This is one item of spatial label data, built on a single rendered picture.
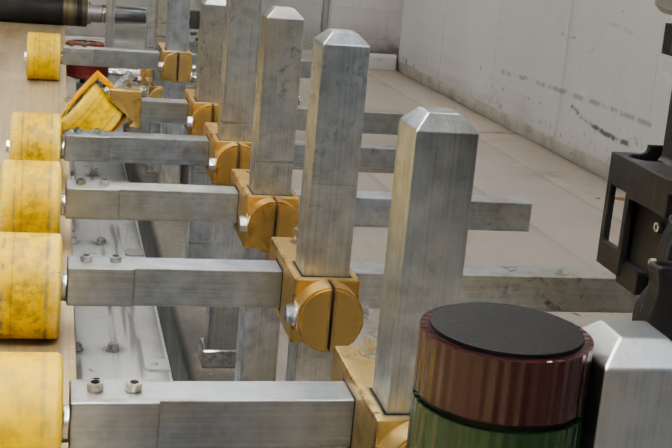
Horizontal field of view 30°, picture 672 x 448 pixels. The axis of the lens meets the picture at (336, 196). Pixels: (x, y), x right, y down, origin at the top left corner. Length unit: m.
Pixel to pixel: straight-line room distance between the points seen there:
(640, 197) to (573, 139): 6.21
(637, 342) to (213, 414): 0.34
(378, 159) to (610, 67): 4.97
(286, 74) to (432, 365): 0.75
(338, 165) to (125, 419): 0.28
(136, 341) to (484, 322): 1.36
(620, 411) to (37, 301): 0.57
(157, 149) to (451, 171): 0.81
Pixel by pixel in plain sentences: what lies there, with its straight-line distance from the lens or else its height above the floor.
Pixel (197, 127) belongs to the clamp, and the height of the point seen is 0.94.
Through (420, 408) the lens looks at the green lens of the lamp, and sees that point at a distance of 0.44.
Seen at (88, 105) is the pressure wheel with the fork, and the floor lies 0.95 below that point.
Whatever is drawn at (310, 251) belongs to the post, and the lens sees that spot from 0.93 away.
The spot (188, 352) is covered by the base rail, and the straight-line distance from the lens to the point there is 1.53.
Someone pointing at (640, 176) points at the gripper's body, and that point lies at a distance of 0.55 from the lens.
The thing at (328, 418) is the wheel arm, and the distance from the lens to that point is 0.74.
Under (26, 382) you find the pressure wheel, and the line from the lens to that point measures 0.71.
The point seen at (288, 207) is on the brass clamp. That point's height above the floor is 0.97.
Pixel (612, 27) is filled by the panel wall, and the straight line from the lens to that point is 6.44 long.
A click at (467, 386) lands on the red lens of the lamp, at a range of 0.42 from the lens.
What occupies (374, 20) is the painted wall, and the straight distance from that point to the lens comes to 9.63.
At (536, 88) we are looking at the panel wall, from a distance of 7.23.
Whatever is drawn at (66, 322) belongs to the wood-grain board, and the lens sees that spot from 1.02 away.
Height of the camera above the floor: 1.24
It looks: 13 degrees down
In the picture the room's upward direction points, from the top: 5 degrees clockwise
